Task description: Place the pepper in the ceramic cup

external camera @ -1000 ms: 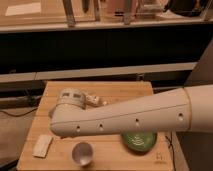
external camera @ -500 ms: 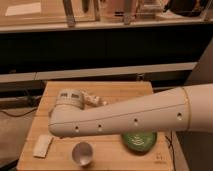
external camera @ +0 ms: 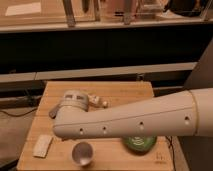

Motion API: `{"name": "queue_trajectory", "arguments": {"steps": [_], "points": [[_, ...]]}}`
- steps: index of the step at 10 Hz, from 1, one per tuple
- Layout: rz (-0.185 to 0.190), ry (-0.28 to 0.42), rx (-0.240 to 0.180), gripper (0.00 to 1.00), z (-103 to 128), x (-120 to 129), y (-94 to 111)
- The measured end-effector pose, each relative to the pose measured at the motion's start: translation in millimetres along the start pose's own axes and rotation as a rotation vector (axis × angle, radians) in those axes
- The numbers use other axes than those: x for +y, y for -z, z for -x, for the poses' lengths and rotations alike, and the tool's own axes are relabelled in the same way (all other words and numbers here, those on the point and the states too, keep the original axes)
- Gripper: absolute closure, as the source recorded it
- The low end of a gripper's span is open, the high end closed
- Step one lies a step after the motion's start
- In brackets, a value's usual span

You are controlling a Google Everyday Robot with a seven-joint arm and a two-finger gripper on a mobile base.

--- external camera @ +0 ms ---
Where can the white ceramic cup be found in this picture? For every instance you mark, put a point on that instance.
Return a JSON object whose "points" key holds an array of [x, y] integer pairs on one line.
{"points": [[82, 154]]}

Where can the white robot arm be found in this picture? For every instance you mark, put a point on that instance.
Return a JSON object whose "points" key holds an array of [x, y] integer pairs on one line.
{"points": [[186, 113]]}

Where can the green ceramic bowl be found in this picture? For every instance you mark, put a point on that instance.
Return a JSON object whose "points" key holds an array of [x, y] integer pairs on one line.
{"points": [[139, 144]]}

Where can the grey rectangular block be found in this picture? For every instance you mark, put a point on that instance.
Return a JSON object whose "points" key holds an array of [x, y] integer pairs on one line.
{"points": [[53, 111]]}

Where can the white sponge pad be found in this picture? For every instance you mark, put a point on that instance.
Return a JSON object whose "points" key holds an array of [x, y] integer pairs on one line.
{"points": [[42, 145]]}

